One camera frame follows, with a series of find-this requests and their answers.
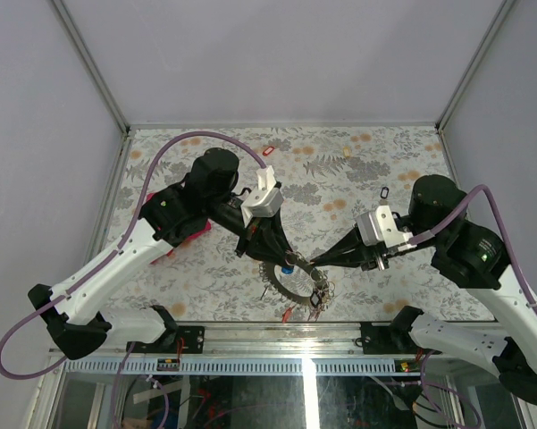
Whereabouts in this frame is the crumpled pink cloth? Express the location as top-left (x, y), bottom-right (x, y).
top-left (145, 191), bottom-right (214, 265)

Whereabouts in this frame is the black tag with key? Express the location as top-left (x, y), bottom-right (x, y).
top-left (379, 187), bottom-right (390, 206)

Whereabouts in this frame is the large metal keyring with keys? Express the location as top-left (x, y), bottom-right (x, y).
top-left (260, 252), bottom-right (335, 323)

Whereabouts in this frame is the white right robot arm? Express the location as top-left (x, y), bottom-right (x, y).
top-left (311, 174), bottom-right (537, 405)

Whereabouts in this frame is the red key tag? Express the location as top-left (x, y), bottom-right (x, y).
top-left (262, 146), bottom-right (275, 156)

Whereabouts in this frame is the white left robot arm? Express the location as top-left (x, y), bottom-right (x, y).
top-left (29, 147), bottom-right (292, 360)

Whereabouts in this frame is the aluminium front rail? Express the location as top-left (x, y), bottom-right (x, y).
top-left (61, 322), bottom-right (425, 375)

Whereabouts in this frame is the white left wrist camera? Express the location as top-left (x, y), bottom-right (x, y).
top-left (240, 165), bottom-right (284, 226)

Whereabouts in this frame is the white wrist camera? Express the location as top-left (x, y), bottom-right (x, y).
top-left (240, 165), bottom-right (284, 226)
top-left (356, 205), bottom-right (415, 252)

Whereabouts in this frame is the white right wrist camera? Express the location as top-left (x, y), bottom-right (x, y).
top-left (356, 205), bottom-right (415, 252)

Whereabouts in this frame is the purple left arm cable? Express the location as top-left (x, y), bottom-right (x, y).
top-left (0, 132), bottom-right (269, 429)

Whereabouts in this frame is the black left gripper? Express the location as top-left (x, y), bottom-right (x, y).
top-left (206, 192), bottom-right (298, 267)

